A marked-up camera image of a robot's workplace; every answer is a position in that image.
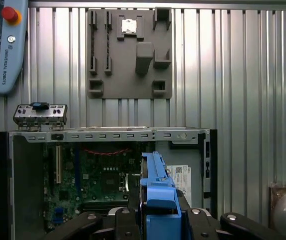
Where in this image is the hard disk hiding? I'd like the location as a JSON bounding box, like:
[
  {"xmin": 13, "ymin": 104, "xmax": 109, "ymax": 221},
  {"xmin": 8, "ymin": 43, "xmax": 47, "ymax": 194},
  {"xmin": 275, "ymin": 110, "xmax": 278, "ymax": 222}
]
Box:
[{"xmin": 139, "ymin": 151, "xmax": 183, "ymax": 240}]

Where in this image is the silver CPU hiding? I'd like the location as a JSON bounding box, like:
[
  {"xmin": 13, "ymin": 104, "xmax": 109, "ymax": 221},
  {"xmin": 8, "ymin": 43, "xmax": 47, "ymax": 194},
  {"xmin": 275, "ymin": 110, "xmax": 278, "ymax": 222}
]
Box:
[{"xmin": 121, "ymin": 18, "xmax": 136, "ymax": 33}]

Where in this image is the black blue bracket clip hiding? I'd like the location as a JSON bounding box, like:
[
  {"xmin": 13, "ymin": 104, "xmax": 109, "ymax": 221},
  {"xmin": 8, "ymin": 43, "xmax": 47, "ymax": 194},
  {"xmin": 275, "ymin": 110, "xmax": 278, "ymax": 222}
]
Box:
[{"xmin": 31, "ymin": 101, "xmax": 50, "ymax": 111}]

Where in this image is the pale blue teach pendant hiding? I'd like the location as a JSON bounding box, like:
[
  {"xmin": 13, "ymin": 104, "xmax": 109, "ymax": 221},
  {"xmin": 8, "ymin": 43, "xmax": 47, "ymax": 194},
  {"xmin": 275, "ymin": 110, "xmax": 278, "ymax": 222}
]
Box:
[{"xmin": 0, "ymin": 0, "xmax": 29, "ymax": 95}]

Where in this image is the grey parts rack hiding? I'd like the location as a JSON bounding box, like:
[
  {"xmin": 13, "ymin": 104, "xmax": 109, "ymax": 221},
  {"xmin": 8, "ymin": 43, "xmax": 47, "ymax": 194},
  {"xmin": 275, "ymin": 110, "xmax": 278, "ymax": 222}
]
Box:
[{"xmin": 86, "ymin": 7, "xmax": 174, "ymax": 100}]

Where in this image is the metal socket cover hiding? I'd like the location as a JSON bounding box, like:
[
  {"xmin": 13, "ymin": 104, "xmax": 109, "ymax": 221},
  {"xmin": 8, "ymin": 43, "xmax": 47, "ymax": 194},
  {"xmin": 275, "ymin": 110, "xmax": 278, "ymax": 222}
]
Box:
[{"xmin": 122, "ymin": 171, "xmax": 141, "ymax": 195}]

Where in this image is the green motherboard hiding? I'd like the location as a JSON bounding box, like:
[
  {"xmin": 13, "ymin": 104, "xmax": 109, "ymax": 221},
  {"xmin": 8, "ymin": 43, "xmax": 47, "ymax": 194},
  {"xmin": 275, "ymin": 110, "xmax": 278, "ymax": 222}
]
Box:
[{"xmin": 42, "ymin": 142, "xmax": 143, "ymax": 240}]

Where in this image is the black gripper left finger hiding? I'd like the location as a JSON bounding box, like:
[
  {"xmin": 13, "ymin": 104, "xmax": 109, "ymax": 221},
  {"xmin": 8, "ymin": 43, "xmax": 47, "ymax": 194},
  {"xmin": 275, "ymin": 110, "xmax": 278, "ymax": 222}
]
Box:
[{"xmin": 42, "ymin": 206, "xmax": 141, "ymax": 240}]

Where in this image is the CPU socket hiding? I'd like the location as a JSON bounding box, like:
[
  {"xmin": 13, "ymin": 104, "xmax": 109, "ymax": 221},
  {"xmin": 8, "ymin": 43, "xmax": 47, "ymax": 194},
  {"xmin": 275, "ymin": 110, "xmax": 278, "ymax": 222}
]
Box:
[{"xmin": 100, "ymin": 171, "xmax": 124, "ymax": 197}]

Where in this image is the cream expansion slot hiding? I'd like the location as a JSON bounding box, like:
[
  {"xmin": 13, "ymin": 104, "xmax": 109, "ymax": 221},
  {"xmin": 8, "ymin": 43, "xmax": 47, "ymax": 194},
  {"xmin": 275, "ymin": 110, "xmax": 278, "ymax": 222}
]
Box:
[{"xmin": 55, "ymin": 145, "xmax": 62, "ymax": 184}]

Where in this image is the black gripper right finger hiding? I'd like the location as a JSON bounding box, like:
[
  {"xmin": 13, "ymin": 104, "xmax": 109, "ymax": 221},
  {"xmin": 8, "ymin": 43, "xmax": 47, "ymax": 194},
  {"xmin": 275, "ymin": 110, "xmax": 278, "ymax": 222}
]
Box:
[{"xmin": 182, "ymin": 206, "xmax": 278, "ymax": 240}]

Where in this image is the metal slot bracket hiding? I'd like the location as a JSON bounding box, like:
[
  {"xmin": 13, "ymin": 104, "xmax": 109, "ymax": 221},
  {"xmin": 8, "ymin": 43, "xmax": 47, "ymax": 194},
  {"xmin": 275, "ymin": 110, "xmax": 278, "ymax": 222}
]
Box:
[{"xmin": 12, "ymin": 101, "xmax": 68, "ymax": 132}]

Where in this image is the grey power supply unit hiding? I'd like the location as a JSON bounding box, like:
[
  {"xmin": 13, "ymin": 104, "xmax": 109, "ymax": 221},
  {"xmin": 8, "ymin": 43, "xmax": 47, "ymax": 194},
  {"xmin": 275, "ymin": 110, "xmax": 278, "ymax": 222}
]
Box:
[{"xmin": 155, "ymin": 140, "xmax": 205, "ymax": 213}]

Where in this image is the black PC case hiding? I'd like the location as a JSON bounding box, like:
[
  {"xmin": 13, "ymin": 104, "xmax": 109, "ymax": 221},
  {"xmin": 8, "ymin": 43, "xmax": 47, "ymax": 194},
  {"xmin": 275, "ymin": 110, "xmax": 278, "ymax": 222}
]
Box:
[{"xmin": 0, "ymin": 126, "xmax": 218, "ymax": 240}]

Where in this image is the red black twisted wire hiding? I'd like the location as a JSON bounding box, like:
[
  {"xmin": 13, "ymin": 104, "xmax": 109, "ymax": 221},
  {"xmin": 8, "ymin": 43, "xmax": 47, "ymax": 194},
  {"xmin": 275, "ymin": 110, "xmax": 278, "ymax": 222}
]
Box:
[{"xmin": 82, "ymin": 146, "xmax": 131, "ymax": 156}]

